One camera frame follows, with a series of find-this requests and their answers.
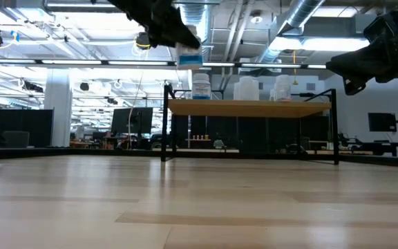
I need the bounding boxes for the background shelf with orange bottles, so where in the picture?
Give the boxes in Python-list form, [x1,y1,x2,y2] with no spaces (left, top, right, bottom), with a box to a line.
[184,133,212,142]

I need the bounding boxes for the white column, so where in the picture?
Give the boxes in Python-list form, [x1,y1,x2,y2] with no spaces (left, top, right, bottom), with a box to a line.
[44,68,73,148]

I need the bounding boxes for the background desk with black equipment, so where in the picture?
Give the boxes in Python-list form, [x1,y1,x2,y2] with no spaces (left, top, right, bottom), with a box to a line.
[337,133,398,157]

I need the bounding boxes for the straight silver ventilation duct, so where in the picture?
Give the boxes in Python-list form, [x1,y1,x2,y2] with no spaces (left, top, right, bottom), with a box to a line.
[174,0,216,100]

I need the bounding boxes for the wooden shelf with black legs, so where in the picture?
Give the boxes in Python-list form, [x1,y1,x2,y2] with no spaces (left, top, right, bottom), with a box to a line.
[160,82,340,166]

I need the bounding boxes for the black partition panel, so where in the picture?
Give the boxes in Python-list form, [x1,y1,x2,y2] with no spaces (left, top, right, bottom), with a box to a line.
[0,109,54,149]

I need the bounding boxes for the black bar with light strips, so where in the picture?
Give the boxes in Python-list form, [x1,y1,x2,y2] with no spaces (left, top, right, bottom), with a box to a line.
[0,57,328,72]

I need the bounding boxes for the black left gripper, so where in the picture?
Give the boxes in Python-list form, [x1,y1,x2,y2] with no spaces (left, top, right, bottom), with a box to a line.
[107,0,202,49]

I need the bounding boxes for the grey chair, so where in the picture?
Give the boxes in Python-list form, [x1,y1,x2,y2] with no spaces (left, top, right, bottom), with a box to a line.
[3,130,30,149]

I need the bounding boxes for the dark monitor on arm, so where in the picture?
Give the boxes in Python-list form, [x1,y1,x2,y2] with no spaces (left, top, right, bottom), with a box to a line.
[368,112,398,133]

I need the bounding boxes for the bright ceiling light panel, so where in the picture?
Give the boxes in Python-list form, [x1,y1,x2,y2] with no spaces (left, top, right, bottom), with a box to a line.
[269,36,371,53]

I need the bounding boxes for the dark background monitor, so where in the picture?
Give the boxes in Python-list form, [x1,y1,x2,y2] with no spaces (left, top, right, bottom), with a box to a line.
[111,107,154,136]

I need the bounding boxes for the white melatonin bottle blue label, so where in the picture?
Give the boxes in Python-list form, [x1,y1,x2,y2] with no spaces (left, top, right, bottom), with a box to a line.
[176,26,204,71]
[191,72,212,101]

